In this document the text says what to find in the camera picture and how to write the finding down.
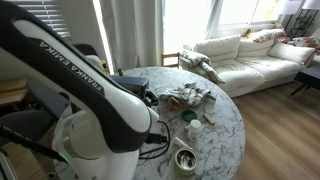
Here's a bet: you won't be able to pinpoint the white tube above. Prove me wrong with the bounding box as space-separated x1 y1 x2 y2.
174 137 192 150

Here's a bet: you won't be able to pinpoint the window blinds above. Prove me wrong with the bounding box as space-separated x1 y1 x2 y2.
7 0 71 40

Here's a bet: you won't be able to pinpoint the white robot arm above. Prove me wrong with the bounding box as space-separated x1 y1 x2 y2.
0 0 159 180

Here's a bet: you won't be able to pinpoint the dark coffee table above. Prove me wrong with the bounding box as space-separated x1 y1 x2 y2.
291 65 320 96

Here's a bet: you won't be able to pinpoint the green tin can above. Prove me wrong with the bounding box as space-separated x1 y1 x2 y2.
174 148 198 176

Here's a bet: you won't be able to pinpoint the orange object under cloth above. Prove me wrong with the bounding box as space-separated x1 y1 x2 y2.
167 97 184 110

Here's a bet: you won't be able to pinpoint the small wooden block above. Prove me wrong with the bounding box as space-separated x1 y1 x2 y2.
203 113 216 125

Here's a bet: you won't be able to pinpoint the white plastic bottle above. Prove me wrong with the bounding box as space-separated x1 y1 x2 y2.
186 119 202 141

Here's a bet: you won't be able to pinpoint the floral cushion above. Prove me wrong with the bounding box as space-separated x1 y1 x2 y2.
249 29 285 43

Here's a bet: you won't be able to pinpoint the white curtain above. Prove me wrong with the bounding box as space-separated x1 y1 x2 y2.
100 0 163 69

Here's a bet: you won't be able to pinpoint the crumpled grey cloth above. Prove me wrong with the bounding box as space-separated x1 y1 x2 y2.
159 83 216 106

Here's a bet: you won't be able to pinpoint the grey striped blanket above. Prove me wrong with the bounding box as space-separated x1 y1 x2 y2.
179 50 225 83

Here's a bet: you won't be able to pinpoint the green glass bottle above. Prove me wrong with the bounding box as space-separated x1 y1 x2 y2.
117 68 123 76

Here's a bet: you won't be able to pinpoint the white sofa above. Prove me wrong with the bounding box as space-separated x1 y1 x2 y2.
179 34 315 97

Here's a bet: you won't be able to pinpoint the wooden chair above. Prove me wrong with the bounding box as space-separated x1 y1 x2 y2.
161 53 179 68

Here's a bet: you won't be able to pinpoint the dark green round lid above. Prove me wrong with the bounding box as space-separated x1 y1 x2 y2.
181 110 197 123

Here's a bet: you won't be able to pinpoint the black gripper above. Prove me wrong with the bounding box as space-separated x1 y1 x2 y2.
143 90 158 107

